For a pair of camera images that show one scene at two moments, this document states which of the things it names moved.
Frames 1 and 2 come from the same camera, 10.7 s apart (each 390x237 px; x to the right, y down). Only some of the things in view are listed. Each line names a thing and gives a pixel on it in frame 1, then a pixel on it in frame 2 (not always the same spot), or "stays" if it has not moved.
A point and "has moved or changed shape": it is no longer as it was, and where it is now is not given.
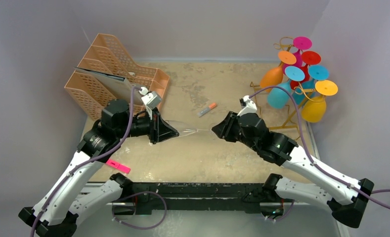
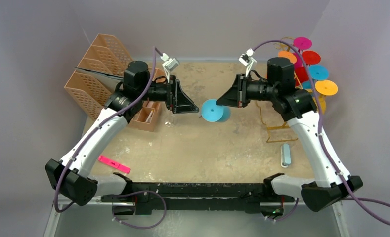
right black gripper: x=232 y=126 → x=241 y=91
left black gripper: x=158 y=129 → x=176 y=99
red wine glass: x=308 y=58 stays
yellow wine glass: x=314 y=111 stays
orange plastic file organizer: x=106 y=73 stays
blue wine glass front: x=278 y=98 has moved or changed shape
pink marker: x=120 y=167 stays
